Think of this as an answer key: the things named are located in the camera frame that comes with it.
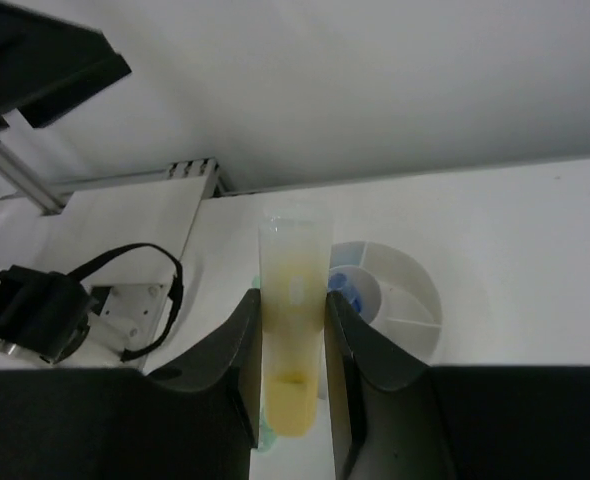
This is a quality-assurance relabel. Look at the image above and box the green highlighter pen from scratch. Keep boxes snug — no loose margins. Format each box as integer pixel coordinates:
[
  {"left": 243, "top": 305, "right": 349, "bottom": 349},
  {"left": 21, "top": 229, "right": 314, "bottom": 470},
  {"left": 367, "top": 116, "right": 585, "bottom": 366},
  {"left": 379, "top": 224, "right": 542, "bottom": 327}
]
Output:
[{"left": 256, "top": 405, "right": 277, "bottom": 453}]

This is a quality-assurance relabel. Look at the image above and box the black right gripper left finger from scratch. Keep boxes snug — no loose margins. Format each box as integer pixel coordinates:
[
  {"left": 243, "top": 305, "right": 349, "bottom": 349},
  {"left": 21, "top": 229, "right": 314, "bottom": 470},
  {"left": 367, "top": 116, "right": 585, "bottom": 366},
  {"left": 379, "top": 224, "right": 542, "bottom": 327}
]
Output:
[{"left": 0, "top": 289, "right": 262, "bottom": 479}]

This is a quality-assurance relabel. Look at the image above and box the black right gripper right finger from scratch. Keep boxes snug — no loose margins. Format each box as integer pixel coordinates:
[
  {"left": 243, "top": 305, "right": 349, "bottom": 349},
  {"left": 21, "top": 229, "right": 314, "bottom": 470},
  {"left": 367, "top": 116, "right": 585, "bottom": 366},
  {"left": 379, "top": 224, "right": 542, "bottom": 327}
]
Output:
[{"left": 324, "top": 292, "right": 590, "bottom": 479}]

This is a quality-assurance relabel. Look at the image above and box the yellow highlighter pen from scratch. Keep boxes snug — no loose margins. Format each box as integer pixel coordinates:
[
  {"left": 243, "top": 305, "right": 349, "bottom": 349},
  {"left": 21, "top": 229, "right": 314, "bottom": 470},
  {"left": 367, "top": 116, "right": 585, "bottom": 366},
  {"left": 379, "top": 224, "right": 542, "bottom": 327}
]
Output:
[{"left": 258, "top": 203, "right": 332, "bottom": 437}]

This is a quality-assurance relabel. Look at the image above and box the white round divided container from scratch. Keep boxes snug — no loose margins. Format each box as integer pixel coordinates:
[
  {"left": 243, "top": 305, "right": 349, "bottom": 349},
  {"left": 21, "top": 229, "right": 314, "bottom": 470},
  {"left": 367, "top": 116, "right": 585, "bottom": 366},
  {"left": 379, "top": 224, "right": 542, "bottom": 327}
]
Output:
[{"left": 329, "top": 241, "right": 442, "bottom": 363}]

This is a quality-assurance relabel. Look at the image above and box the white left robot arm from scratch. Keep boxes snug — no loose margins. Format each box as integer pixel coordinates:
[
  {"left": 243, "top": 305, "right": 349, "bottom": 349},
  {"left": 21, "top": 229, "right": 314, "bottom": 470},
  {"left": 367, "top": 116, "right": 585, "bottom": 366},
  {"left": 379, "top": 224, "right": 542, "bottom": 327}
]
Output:
[{"left": 0, "top": 243, "right": 146, "bottom": 364}]

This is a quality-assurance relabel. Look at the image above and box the aluminium frame rail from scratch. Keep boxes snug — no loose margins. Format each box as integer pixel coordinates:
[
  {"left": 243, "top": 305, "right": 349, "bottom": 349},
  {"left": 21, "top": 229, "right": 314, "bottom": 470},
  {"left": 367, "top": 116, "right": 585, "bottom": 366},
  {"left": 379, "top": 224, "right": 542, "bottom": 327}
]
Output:
[{"left": 0, "top": 140, "right": 231, "bottom": 215}]

